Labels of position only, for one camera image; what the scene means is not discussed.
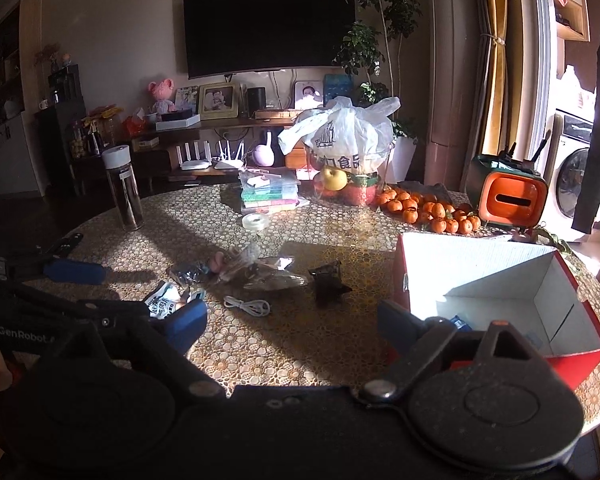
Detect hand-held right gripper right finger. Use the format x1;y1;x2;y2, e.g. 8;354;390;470
358;300;551;405

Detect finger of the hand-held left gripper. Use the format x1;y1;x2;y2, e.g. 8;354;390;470
7;232;107;287
15;282;153;328

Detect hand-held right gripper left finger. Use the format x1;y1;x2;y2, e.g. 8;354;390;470
45;300;227;401

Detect white snack packet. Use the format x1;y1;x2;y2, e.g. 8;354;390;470
144;281;201;320

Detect silver foil packet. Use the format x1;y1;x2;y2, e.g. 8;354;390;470
170;264;212;287

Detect white usb cable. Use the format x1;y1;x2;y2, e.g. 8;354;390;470
223;296;271;317

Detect black snack packet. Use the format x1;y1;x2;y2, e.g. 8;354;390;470
308;261;354;307

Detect clear bag of cotton swabs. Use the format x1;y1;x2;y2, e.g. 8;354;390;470
242;256;309;292

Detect red cardboard box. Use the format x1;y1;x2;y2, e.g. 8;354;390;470
390;232;600;392

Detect crumpled clear plastic bag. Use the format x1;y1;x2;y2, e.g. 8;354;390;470
219;242;261;281

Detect clear bottle with white cap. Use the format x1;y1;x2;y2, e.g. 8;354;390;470
102;145;145;232

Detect pile of tangerines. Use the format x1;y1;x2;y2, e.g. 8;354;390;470
374;187;482;235

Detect glass fruit bowl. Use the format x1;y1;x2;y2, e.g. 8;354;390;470
305;145;396;209

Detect dark stone tray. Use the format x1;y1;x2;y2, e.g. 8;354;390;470
397;180;452;197

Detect dark side cabinet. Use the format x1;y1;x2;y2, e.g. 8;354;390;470
34;64;89;197

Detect yellow apple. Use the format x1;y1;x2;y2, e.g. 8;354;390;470
321;167;349;192

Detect white router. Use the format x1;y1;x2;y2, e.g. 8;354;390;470
176;141;213;170
212;140;246;170

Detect white plant pot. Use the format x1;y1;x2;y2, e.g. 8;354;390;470
384;135;419;185

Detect orange tissue box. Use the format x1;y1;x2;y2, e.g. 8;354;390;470
467;154;549;229

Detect green white work gloves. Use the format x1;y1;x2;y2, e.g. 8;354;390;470
517;227;577;257

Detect flat white box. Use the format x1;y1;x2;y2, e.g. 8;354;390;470
155;113;201;131

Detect purple swan lamp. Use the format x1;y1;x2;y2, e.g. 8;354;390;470
252;131;276;166

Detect wooden tv console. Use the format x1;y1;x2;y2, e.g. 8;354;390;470
127;109;331;184

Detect pink plush elephant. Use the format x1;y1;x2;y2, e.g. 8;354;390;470
147;79;179;115

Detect white plastic bag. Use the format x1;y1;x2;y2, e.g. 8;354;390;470
278;96;402;172

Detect framed photo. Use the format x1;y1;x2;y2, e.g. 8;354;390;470
198;83;240;120

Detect black speaker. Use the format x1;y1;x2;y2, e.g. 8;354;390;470
246;87;266;116

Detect white washing machine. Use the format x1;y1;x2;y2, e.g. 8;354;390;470
544;109;597;242

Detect blue tissue pack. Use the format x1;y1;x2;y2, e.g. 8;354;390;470
324;74;354;107

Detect beige floor air conditioner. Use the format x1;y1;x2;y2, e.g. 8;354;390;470
426;0;482;192

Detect hanging black clothes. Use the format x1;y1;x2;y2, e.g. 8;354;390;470
572;15;600;234

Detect tall green houseplant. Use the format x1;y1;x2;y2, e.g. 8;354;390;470
332;0;424;141

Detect yellow curtain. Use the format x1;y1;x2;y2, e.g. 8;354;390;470
480;0;512;157

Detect black television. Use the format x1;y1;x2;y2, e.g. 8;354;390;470
182;0;357;80

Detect wooden balcony shelf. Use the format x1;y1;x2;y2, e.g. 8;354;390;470
552;0;592;42

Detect brush with dark handle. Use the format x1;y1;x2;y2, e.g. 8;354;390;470
530;130;553;162

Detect baby photo frame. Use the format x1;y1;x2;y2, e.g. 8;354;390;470
294;80;326;110

